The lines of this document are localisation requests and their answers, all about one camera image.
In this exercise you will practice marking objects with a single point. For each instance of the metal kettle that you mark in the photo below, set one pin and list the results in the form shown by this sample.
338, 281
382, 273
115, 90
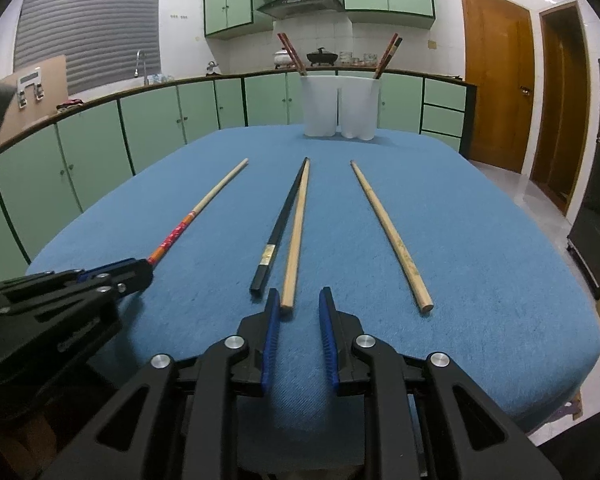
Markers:
213, 69

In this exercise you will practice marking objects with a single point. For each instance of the blue tablecloth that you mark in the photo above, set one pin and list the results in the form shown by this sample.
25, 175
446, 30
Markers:
430, 220

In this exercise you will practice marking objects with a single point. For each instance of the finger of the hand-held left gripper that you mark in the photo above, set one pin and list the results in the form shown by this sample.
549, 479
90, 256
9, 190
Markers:
130, 272
80, 315

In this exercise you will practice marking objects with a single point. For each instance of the white cooking pot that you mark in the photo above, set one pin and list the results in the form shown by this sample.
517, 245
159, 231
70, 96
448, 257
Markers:
281, 57

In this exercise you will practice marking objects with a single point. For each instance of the black wok with lid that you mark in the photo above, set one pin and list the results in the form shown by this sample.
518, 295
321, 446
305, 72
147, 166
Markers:
322, 56

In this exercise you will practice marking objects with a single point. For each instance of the green base cabinet with drawers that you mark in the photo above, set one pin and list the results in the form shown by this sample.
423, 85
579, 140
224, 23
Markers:
405, 105

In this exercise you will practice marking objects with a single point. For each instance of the reddish brown chopstick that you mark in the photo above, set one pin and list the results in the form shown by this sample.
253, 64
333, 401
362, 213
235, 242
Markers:
297, 62
387, 52

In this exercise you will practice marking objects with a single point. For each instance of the plain wooden chopstick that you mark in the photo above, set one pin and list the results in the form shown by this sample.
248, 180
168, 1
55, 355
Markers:
295, 250
385, 220

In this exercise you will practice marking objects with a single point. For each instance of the brown wooden door frame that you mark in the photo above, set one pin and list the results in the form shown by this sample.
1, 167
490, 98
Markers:
542, 110

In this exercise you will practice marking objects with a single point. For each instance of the grey window roller shutter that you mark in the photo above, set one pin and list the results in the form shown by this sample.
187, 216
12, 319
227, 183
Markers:
90, 25

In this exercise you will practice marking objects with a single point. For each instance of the black glass-front cabinet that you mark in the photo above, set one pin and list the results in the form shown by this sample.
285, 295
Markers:
597, 185

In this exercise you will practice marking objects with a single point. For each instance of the brown wooden door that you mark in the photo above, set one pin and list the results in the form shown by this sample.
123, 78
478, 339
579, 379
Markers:
495, 85

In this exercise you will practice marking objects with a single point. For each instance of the black chopstick with gold band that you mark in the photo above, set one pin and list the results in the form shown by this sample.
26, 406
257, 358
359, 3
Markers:
395, 52
280, 230

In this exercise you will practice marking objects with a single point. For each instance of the stack of small bowls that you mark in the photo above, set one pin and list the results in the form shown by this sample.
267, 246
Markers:
345, 58

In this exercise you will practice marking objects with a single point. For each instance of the white two-compartment utensil holder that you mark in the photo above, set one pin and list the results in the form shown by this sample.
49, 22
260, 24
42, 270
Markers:
320, 110

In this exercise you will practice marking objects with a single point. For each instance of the chopsticks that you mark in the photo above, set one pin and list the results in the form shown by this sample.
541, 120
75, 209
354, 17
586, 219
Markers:
287, 50

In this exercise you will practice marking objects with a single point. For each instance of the light chopstick with red print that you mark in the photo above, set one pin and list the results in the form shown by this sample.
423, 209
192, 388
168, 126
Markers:
215, 190

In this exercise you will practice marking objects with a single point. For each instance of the glass jar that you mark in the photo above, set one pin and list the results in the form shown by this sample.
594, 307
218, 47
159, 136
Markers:
371, 59

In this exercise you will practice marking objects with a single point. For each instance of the red cloth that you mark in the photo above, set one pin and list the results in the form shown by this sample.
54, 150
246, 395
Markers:
69, 105

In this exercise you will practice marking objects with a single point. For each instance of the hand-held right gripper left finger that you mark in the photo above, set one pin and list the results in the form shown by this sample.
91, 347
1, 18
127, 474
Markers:
272, 340

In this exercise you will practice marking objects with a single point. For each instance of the long green base cabinet run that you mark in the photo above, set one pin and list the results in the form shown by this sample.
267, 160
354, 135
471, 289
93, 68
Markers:
105, 150

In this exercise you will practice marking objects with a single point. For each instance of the chrome kitchen faucet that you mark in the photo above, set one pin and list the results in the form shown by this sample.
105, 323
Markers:
140, 67

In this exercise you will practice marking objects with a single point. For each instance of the beige wall water purifier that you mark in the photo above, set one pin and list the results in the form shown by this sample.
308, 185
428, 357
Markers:
50, 90

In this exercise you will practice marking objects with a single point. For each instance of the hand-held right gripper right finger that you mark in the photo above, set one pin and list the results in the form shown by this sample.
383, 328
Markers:
327, 340

